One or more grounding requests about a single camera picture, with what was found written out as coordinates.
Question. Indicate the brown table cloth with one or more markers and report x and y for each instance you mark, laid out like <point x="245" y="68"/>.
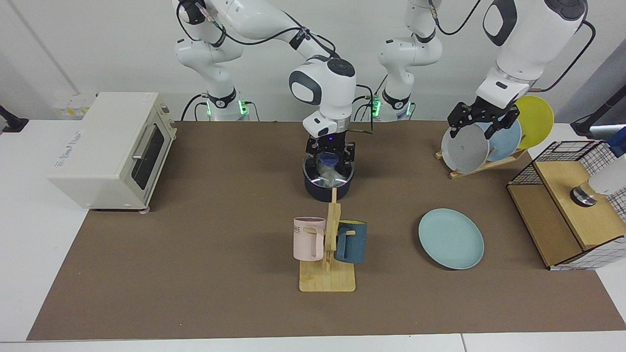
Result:
<point x="195" y="269"/>

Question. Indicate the pink cup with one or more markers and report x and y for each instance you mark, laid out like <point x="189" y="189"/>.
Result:
<point x="305" y="239"/>

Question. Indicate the wooden plate rack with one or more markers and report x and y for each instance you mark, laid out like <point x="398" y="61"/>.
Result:
<point x="489" y="166"/>

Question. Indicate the light blue plate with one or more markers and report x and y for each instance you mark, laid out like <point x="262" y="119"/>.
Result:
<point x="508" y="142"/>

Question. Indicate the wooden cup stand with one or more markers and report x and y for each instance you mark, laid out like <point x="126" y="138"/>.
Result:
<point x="326" y="281"/>

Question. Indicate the white vermicelli bundle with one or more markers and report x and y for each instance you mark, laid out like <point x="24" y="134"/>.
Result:
<point x="328" y="176"/>

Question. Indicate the dark teal cup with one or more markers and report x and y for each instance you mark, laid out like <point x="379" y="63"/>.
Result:
<point x="352" y="244"/>

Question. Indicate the yellow plate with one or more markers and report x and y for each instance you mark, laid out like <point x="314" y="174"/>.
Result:
<point x="535" y="122"/>

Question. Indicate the white wall socket strip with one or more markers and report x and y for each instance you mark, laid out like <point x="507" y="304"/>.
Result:
<point x="73" y="105"/>

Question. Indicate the pale toaster oven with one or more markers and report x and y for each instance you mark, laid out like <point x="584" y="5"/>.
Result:
<point x="98" y="156"/>

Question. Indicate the blue object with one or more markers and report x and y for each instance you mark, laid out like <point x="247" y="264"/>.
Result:
<point x="618" y="142"/>

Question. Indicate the grey plate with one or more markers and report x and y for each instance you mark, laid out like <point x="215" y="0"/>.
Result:
<point x="464" y="149"/>

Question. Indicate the glass lid blue knob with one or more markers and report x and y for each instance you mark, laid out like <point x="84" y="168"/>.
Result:
<point x="330" y="159"/>

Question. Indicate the black mount bracket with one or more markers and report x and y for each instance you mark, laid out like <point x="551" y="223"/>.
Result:
<point x="12" y="122"/>
<point x="601" y="117"/>

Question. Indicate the mint green plate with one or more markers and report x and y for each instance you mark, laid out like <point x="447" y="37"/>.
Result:
<point x="450" y="239"/>

